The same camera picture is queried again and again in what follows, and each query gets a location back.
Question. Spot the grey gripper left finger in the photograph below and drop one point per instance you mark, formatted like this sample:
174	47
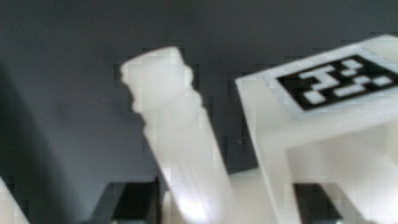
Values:
128	204

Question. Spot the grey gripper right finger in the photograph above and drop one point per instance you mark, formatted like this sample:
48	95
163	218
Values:
318	201

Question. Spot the white chair seat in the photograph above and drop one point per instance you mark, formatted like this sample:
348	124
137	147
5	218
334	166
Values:
320	106

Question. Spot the white front rail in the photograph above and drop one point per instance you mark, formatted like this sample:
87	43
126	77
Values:
11	214

